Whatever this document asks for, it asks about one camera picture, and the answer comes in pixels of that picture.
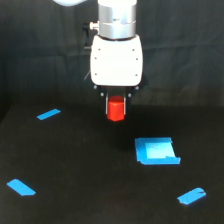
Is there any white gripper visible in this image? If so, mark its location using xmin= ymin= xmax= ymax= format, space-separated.
xmin=88 ymin=35 xmax=148 ymax=115

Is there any red hexagonal block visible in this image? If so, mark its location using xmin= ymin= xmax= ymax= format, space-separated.
xmin=107 ymin=96 xmax=124 ymax=122

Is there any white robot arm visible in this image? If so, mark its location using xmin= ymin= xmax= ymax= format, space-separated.
xmin=82 ymin=0 xmax=143 ymax=121

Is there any blue tape strip back left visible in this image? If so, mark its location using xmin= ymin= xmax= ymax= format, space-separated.
xmin=37 ymin=109 xmax=61 ymax=120

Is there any blue tape strip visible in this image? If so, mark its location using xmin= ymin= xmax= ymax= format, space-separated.
xmin=37 ymin=109 xmax=61 ymax=120
xmin=7 ymin=179 xmax=35 ymax=196
xmin=177 ymin=187 xmax=206 ymax=205

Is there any blue taped square marker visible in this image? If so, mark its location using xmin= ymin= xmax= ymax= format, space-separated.
xmin=135 ymin=137 xmax=181 ymax=165

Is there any blue tape strip front right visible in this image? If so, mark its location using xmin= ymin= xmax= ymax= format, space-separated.
xmin=177 ymin=187 xmax=206 ymax=205

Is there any blue tape strip front left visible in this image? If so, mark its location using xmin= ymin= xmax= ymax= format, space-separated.
xmin=7 ymin=179 xmax=35 ymax=196

